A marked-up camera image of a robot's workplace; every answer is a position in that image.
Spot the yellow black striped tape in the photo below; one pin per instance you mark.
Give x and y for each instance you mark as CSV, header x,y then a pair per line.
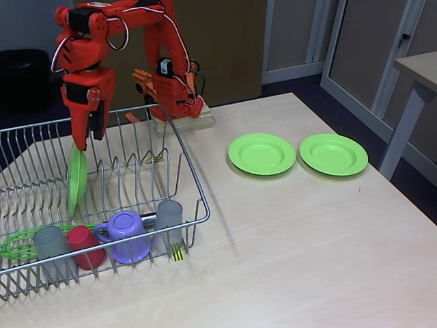
x,y
177,252

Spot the red gripper with motor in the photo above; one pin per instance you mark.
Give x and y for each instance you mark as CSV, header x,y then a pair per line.
x,y
89,83

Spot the black waste bin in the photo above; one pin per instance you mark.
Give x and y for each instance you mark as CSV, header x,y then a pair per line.
x,y
24,78

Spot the brown partition board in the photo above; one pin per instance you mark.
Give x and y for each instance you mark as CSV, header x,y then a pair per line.
x,y
232,51

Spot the red plastic cup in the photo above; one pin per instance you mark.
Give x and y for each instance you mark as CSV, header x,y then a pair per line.
x,y
85,246

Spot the beige side table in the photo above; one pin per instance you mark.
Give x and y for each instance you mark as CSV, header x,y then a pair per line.
x,y
420,63

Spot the green plastic plate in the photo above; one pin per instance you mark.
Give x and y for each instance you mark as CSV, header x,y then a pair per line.
x,y
78,181
261,153
334,155

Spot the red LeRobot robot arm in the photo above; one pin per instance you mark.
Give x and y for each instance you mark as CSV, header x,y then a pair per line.
x,y
164,34

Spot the grey sliding door cabinet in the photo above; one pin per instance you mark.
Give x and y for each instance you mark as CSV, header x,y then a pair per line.
x,y
290,34
362,68

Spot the yellow green tape piece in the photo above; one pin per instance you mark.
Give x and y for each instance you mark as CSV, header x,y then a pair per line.
x,y
157,159

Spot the purple plastic mug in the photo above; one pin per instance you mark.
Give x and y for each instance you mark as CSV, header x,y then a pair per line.
x,y
126,235

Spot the wooden base block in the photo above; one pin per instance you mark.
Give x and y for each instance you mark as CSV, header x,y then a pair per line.
x,y
194,119

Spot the grey translucent plastic cup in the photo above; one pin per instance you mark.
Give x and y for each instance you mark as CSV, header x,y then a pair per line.
x,y
169,218
49,242

